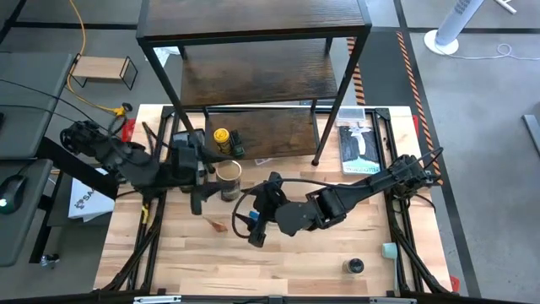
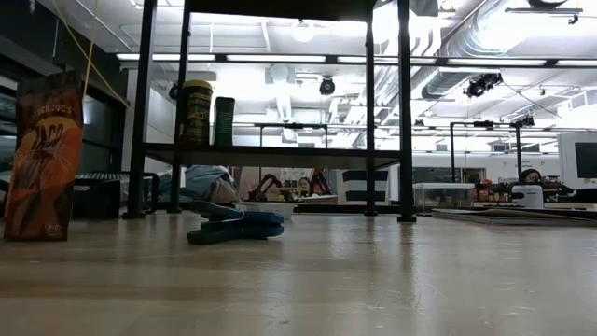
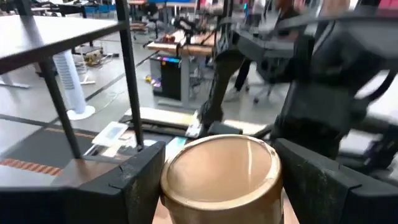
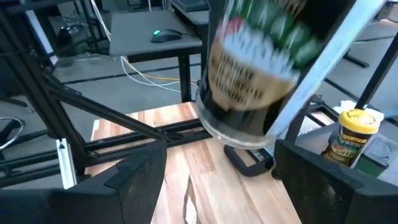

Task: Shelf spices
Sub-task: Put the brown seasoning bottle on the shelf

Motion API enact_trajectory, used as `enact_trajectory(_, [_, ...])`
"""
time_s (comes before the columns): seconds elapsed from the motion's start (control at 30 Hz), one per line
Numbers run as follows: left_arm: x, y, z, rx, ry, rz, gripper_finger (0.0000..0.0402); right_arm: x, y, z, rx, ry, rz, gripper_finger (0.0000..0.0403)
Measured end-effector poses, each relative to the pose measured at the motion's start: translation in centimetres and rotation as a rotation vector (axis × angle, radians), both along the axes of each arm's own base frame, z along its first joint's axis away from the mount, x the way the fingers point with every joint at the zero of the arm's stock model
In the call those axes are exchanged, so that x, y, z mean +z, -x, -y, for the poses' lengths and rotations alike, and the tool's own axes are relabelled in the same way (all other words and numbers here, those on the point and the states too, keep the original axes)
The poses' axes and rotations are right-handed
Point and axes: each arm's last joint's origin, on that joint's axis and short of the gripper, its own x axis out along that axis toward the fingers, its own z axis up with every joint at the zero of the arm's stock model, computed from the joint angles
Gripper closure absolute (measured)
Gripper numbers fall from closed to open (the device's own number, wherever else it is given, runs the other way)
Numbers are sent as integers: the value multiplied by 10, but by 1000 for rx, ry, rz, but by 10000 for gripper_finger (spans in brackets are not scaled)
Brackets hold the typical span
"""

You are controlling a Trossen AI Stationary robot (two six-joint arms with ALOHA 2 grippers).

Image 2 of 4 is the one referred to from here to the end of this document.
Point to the blue bag clip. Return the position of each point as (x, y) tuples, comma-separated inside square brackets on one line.
[(233, 225)]

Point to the tan lid furikake jar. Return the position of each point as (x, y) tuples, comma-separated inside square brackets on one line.
[(224, 121)]

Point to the dark wooden black-framed shelf unit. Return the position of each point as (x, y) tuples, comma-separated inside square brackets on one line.
[(406, 140)]

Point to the yellow lid seasoning can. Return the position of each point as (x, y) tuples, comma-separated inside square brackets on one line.
[(197, 116)]

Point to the orange taco seasoning packet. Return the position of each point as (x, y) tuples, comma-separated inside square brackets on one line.
[(44, 163)]

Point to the person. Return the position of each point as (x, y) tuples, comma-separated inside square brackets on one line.
[(304, 186), (530, 176)]

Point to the white navy striped box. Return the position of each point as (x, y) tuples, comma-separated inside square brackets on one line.
[(354, 186)]

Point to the teal and tan bundle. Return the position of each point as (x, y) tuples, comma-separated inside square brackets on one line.
[(205, 182)]

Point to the clear plastic box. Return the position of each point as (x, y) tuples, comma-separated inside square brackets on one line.
[(443, 196)]

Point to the black mesh basket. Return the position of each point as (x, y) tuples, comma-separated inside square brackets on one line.
[(102, 196)]

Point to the long ceiling light bar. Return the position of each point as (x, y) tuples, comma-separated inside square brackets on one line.
[(466, 61)]

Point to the black ceiling spotlight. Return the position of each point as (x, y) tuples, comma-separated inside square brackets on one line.
[(482, 84)]

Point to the small white machine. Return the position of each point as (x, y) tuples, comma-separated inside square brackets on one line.
[(528, 197)]

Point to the white monitor cabinet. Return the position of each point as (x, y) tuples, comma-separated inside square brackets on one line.
[(578, 163)]

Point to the black ceiling camera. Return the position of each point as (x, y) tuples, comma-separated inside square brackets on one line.
[(174, 91), (327, 86)]

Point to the black gantry frame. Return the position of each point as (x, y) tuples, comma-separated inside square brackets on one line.
[(517, 149)]

